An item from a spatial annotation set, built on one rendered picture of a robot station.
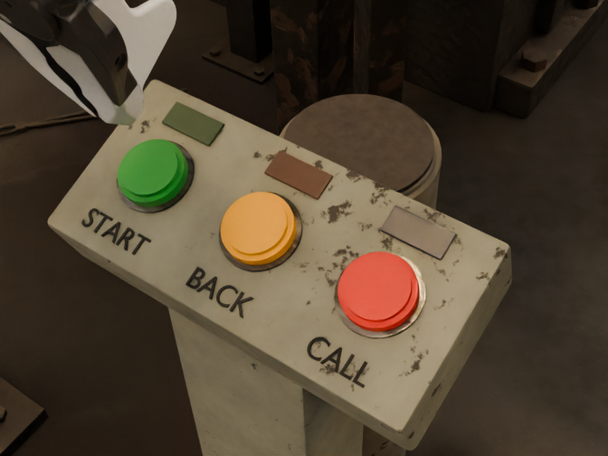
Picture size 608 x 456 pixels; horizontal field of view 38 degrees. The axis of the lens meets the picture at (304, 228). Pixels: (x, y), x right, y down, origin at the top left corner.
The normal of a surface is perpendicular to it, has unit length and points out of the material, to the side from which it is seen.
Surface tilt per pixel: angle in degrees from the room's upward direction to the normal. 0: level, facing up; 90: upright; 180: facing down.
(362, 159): 0
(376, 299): 20
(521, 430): 0
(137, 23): 93
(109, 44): 88
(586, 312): 0
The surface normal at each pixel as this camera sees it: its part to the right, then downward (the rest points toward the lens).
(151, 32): 0.83, 0.43
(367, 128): -0.03, -0.66
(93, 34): 0.74, 0.31
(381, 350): -0.22, -0.41
